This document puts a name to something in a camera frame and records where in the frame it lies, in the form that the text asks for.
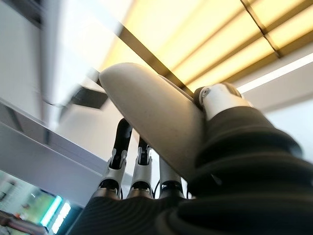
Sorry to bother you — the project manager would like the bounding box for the cream round plate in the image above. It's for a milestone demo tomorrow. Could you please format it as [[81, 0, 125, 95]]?
[[98, 62, 207, 182]]

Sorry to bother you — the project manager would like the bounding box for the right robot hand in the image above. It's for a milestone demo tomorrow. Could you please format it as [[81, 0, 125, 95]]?
[[66, 83, 313, 235]]

